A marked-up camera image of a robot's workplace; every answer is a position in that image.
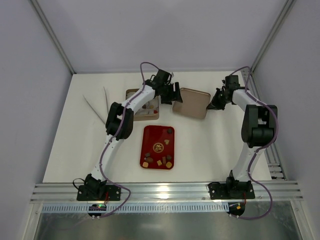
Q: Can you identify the gold tin lid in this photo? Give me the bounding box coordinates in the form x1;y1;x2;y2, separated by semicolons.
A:
172;87;211;120

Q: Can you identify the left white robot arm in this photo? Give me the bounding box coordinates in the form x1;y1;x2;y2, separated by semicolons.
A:
77;69;183;201

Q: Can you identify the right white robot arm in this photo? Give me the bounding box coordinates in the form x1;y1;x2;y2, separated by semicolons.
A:
206;75;279;200

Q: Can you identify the gold tin box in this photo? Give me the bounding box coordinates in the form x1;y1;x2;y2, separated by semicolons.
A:
123;86;160;121

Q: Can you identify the red rectangular tray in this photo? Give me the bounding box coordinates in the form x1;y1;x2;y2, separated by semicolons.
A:
139;125;175;171

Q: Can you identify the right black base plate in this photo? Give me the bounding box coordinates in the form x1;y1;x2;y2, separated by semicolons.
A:
208;181;256;200

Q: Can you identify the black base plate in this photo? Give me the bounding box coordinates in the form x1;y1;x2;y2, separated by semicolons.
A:
76;185;121;202
208;181;256;200

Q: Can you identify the aluminium right side rail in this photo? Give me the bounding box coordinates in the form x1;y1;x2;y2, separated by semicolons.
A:
240;67;287;181

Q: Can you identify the aluminium rail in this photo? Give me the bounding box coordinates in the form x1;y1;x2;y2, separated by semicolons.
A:
30;180;303;202
240;67;287;181

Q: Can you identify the slotted cable duct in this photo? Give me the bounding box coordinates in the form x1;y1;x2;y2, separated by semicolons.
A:
41;202;229;214

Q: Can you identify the aluminium front rail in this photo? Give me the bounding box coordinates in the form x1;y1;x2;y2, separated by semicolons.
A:
30;180;303;202

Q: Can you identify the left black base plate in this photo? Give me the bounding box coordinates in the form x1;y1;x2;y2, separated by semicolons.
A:
76;185;121;202

